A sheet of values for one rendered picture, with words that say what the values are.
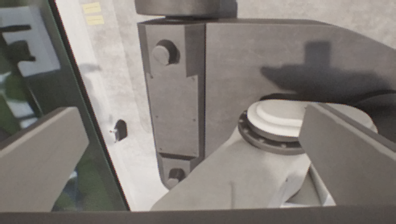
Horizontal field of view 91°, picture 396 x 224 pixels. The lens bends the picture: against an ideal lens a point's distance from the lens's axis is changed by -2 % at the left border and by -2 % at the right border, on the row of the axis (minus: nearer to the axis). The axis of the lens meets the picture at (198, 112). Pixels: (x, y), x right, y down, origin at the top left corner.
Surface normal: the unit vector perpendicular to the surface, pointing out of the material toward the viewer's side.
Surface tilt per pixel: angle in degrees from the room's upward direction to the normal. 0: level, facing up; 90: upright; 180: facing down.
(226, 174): 90
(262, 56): 0
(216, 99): 0
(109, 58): 0
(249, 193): 90
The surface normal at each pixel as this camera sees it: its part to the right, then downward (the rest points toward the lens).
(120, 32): -0.18, 0.48
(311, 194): -0.01, -0.87
